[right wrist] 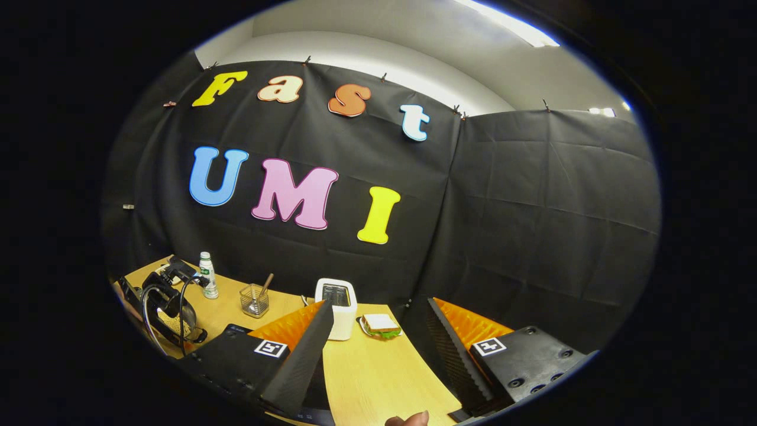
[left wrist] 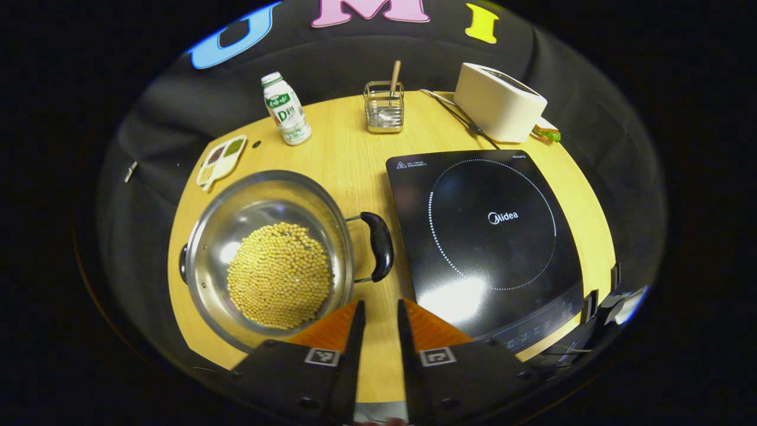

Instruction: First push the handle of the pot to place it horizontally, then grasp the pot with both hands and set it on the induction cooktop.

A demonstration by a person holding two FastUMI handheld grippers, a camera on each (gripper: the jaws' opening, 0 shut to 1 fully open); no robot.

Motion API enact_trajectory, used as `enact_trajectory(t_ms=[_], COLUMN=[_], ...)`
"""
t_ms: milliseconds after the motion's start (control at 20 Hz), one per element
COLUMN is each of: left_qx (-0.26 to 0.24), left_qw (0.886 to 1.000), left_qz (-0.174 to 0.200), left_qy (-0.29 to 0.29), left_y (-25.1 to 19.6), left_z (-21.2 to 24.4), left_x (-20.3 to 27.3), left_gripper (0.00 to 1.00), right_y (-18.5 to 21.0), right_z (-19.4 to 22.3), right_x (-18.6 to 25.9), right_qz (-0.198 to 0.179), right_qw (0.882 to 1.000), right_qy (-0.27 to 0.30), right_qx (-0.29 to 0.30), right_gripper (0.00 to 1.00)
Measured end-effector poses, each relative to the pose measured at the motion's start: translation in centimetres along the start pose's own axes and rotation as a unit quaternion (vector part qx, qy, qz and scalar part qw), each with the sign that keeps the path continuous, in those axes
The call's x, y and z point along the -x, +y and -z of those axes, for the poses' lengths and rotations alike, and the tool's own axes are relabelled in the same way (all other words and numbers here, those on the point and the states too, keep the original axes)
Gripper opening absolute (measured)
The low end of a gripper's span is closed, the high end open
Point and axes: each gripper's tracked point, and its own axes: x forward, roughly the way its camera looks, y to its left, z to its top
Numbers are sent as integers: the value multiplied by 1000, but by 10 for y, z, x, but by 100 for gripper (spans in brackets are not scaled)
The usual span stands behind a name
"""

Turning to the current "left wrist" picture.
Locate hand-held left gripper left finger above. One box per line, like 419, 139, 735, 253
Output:
228, 299, 366, 426

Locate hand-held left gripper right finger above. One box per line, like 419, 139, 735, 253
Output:
397, 299, 539, 426

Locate pile of yellow soybeans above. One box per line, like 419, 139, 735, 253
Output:
227, 222, 333, 330

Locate black induction cooktop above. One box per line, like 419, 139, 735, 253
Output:
386, 149, 586, 354

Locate stainless steel pot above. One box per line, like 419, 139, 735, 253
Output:
179, 170, 395, 354

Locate white divided sample dish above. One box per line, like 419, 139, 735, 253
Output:
196, 135, 248, 192

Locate white plastic drink bottle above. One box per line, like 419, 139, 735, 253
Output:
261, 72, 312, 146

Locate sandwich with lettuce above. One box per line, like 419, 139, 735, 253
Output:
532, 117, 561, 143

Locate white toaster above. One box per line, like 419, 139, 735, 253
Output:
454, 62, 548, 143

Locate black backdrop cloth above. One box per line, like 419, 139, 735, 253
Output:
95, 0, 666, 379

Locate metal wire utensil holder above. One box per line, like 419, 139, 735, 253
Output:
363, 80, 405, 134

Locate black power cable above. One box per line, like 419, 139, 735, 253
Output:
420, 89, 502, 150

